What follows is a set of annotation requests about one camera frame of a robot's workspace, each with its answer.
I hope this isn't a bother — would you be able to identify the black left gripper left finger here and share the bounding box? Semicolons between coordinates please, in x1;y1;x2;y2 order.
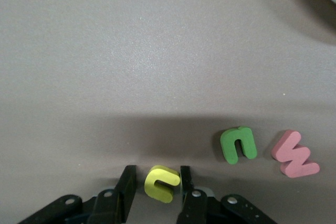
15;165;137;224

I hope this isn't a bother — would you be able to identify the yellow letter u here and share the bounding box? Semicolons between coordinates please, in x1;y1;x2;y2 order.
144;165;181;204

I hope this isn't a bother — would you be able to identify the green letter n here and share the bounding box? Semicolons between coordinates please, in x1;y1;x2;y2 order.
219;126;257;165

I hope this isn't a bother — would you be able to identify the pink letter w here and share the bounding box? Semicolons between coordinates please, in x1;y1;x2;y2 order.
270;129;321;179

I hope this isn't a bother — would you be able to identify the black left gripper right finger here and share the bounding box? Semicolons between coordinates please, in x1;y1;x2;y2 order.
175;165;279;224

